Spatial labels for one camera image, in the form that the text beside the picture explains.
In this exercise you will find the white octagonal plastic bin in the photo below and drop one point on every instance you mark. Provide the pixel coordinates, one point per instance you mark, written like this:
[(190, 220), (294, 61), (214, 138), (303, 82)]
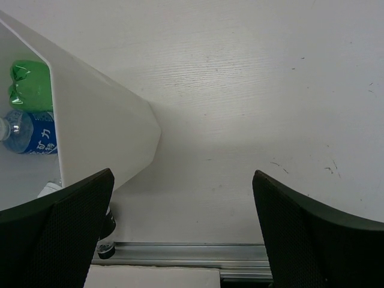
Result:
[(99, 123)]

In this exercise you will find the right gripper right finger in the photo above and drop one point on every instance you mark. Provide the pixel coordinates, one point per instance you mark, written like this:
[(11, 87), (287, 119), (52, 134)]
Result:
[(310, 244)]

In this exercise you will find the clear unlabelled plastic bottle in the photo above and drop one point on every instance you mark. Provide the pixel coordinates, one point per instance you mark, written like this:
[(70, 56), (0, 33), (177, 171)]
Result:
[(49, 188)]

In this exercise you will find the aluminium front rail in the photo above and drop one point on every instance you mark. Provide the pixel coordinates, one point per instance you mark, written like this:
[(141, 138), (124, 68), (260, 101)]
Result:
[(233, 261)]

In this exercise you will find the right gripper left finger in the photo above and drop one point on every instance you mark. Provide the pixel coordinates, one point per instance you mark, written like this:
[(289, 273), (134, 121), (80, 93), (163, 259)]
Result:
[(50, 241)]

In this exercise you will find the clear bottle blue label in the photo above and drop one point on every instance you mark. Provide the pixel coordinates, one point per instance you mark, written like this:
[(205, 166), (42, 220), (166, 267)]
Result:
[(29, 133)]

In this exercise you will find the green plastic bottle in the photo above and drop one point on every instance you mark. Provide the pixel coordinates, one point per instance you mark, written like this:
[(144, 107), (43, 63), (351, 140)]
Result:
[(31, 89)]

